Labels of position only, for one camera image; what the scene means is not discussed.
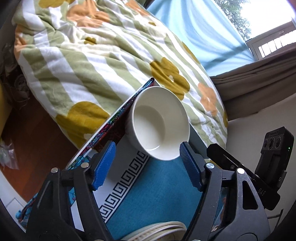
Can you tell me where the teal patterned towel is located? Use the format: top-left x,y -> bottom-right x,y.
94,137 -> 201,240

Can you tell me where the light blue window sheet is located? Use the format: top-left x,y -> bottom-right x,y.
147,1 -> 255,76

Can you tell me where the floral striped duvet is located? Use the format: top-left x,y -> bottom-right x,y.
13,1 -> 228,148

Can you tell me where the plain white bowl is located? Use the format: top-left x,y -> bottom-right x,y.
125,86 -> 190,161

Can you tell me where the brown curtain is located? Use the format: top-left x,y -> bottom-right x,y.
210,43 -> 295,121

